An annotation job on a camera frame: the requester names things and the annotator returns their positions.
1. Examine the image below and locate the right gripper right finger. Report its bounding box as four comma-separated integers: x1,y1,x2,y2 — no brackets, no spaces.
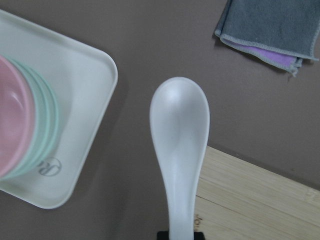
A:
193,231,204,240

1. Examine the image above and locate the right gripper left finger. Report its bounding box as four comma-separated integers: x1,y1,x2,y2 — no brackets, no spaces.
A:
156,231,169,240

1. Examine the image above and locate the white ceramic spoon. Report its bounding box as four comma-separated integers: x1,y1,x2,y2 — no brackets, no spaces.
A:
149,76,210,240

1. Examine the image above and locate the small pink bowl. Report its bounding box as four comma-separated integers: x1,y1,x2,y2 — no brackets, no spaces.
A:
0,56,35,177

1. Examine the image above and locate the lower green bowl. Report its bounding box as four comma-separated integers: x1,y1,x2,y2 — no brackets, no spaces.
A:
14,65,61,176

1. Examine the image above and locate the green bowl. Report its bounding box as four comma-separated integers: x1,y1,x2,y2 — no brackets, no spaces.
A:
2,55,56,180
14,65,61,176

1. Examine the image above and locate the top green bowl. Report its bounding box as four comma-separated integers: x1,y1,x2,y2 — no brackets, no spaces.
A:
2,55,56,180

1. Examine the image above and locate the bamboo cutting board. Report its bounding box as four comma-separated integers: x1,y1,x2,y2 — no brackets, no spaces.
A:
194,147,320,240

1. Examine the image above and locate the cream rabbit serving tray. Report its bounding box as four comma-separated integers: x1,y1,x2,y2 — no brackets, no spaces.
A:
0,11,118,209

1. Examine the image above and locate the purple cloth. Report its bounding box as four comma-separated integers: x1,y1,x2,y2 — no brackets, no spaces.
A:
234,43,297,69

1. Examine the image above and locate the grey folded cloth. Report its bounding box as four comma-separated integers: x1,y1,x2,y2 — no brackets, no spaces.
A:
214,0,320,76

